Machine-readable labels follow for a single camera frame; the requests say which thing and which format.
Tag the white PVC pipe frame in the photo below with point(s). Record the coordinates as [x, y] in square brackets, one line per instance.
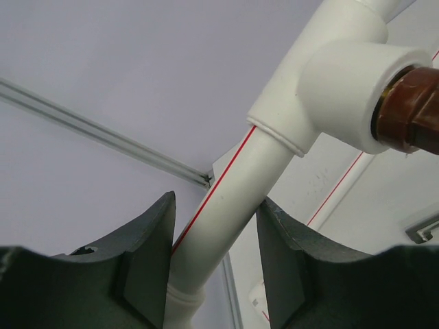
[337, 79]

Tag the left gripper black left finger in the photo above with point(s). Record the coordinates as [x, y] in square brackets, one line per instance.
[117, 281]

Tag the grey metal long-spout faucet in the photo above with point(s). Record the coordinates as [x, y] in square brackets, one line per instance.
[422, 231]

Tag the aluminium enclosure frame post left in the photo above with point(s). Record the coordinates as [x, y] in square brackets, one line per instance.
[35, 104]

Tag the brown plastic water faucet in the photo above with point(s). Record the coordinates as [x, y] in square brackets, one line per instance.
[406, 115]

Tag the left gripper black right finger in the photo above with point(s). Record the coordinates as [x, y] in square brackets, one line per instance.
[313, 282]

